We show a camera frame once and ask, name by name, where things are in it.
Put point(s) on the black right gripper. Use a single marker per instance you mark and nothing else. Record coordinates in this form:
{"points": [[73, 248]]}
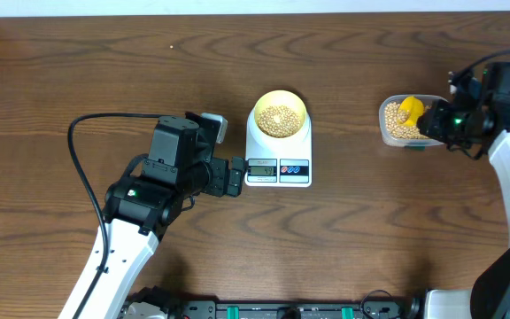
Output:
{"points": [[432, 121]]}

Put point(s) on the yellow plastic bowl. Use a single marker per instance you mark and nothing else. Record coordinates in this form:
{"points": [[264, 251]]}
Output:
{"points": [[281, 97]]}

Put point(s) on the soybeans in yellow bowl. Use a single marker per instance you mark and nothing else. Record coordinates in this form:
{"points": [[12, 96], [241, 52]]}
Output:
{"points": [[279, 121]]}

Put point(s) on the white digital kitchen scale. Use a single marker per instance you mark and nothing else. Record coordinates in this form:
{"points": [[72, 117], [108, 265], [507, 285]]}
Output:
{"points": [[278, 162]]}

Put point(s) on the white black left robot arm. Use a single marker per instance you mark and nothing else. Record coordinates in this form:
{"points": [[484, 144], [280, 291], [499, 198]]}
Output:
{"points": [[146, 199]]}

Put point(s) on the yellow measuring scoop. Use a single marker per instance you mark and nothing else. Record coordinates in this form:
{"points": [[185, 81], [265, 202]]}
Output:
{"points": [[409, 111]]}

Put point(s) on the clear container of soybeans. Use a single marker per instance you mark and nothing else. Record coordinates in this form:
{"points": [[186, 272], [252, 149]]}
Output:
{"points": [[397, 134]]}

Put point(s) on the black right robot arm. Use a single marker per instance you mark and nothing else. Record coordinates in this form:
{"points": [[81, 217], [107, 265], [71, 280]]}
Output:
{"points": [[478, 115]]}

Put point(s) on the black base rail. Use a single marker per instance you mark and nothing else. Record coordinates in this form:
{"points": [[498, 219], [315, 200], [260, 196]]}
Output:
{"points": [[281, 310]]}

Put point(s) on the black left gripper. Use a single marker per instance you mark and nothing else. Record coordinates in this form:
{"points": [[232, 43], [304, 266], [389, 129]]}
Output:
{"points": [[217, 184]]}

